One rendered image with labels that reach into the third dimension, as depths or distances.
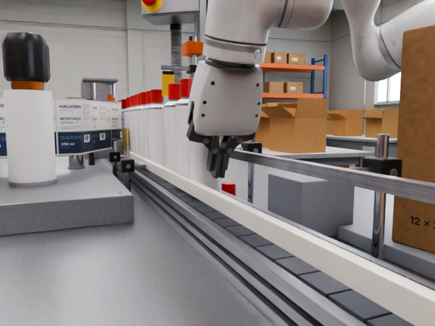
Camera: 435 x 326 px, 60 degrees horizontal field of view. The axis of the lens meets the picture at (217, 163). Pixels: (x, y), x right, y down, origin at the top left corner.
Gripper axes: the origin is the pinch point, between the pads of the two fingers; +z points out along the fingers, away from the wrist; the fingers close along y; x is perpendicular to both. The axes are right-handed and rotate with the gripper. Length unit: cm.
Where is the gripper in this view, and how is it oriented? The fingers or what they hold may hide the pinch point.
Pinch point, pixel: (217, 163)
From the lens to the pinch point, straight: 57.7
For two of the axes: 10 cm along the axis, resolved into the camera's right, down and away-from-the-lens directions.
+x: 3.6, 4.4, -8.2
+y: -9.2, 0.4, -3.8
